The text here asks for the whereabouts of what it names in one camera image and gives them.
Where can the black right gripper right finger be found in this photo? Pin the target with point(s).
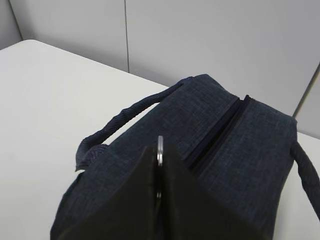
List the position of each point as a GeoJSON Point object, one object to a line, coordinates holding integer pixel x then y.
{"type": "Point", "coordinates": [189, 212]}

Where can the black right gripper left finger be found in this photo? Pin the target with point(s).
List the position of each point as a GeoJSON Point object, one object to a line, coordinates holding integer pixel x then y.
{"type": "Point", "coordinates": [129, 214]}

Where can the dark blue lunch bag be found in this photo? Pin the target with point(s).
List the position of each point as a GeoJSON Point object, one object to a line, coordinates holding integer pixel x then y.
{"type": "Point", "coordinates": [241, 151]}

